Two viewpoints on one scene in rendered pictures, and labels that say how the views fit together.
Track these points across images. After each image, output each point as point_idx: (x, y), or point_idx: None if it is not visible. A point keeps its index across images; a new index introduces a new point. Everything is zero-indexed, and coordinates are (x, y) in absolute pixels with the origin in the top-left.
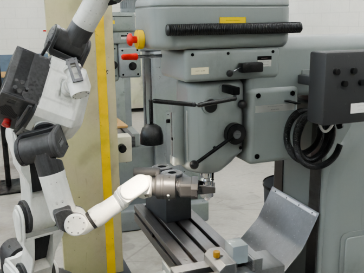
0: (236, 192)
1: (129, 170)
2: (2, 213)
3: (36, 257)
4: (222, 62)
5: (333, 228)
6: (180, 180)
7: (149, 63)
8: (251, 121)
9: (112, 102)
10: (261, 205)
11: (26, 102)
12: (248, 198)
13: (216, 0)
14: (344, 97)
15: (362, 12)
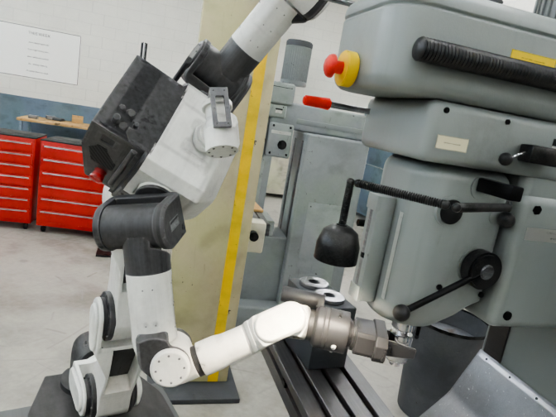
0: (366, 306)
1: (254, 260)
2: (108, 278)
3: (112, 371)
4: (494, 136)
5: None
6: (358, 324)
7: (300, 145)
8: (512, 251)
9: (254, 180)
10: (392, 327)
11: (131, 146)
12: (378, 316)
13: (514, 16)
14: None
15: None
